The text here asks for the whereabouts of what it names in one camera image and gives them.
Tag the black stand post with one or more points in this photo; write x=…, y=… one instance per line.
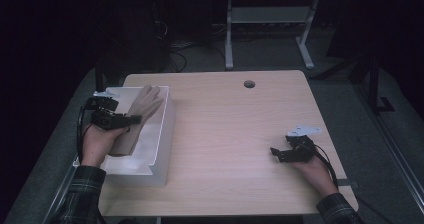
x=99, y=77
x=375, y=84

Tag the grey metal stand frame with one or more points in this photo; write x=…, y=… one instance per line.
x=266, y=14

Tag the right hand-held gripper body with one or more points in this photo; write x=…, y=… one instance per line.
x=301, y=150

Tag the white box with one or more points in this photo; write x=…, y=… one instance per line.
x=166, y=134

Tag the beige glove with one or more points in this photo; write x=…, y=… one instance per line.
x=141, y=109

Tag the person's left hand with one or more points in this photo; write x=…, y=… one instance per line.
x=96, y=145

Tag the aluminium floor rail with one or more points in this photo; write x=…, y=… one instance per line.
x=393, y=144
x=58, y=197

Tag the person's right hand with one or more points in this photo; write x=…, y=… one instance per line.
x=316, y=177

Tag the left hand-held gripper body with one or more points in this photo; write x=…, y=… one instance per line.
x=106, y=119

